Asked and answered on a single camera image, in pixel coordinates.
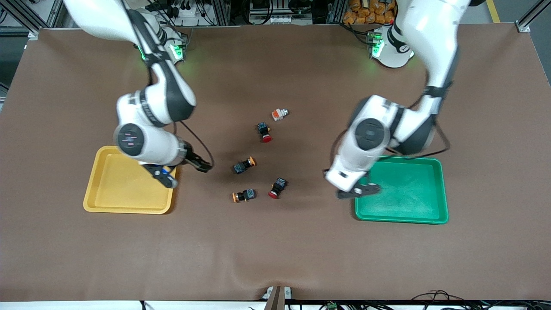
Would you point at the white push button orange block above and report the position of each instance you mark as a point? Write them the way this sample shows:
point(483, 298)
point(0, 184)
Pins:
point(279, 115)

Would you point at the aluminium frame post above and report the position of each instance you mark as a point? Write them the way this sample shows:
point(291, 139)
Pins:
point(338, 10)
point(221, 10)

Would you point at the aluminium frame strut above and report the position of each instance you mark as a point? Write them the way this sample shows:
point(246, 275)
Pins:
point(26, 19)
point(531, 16)

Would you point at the white power strip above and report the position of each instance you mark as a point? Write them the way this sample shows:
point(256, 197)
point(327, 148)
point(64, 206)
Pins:
point(189, 10)

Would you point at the yellow plastic tray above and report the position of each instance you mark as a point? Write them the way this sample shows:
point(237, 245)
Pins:
point(116, 185)

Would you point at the green terminal connector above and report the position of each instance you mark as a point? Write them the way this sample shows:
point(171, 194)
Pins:
point(331, 306)

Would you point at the white electronic device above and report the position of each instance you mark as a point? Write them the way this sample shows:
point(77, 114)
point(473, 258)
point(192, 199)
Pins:
point(269, 18)

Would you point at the yellow mushroom push button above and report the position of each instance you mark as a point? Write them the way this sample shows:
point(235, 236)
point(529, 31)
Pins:
point(241, 167)
point(246, 195)

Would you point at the red mushroom push button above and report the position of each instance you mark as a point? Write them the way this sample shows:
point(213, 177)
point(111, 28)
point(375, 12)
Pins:
point(280, 185)
point(262, 128)

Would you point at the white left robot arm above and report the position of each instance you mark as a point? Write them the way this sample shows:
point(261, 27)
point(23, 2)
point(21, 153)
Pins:
point(426, 34)

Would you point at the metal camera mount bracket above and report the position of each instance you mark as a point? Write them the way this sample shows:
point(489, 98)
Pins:
point(275, 299)

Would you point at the green plastic tray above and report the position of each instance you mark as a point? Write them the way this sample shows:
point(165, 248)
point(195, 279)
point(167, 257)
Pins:
point(409, 198)

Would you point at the brown table mat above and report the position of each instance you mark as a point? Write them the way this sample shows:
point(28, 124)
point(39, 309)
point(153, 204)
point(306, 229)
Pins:
point(275, 249)

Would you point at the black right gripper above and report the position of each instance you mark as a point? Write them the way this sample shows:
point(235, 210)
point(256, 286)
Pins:
point(197, 162)

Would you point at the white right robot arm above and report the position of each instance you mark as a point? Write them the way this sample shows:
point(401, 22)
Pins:
point(146, 112)

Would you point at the orange bags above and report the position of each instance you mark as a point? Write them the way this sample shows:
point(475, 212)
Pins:
point(366, 13)

